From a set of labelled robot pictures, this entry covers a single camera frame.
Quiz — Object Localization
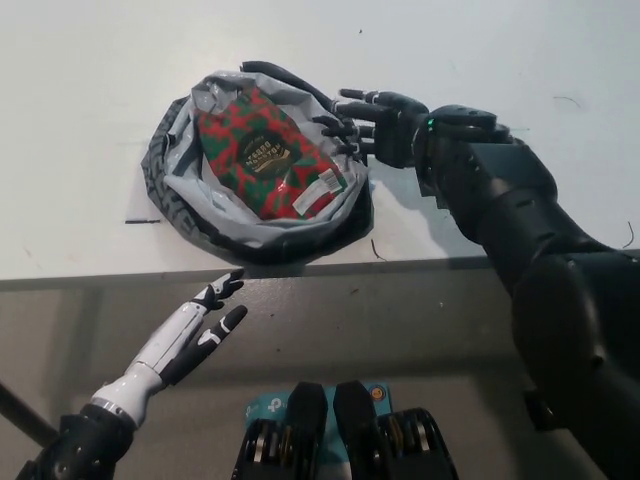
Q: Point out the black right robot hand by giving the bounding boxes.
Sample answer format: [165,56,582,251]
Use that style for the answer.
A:
[313,87,435,170]

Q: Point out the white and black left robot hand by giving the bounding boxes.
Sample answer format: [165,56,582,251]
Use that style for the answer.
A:
[89,268,250,430]

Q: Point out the black grey plastic bag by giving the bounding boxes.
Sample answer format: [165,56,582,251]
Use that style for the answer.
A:
[139,59,375,265]

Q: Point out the red green coffee bean bag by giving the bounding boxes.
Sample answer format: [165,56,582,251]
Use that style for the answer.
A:
[197,87,349,221]

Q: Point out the teal router box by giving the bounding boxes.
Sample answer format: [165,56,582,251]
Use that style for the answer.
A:
[243,382,396,480]

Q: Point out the black metal table leg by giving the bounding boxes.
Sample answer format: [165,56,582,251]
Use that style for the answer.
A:
[0,382,59,441]

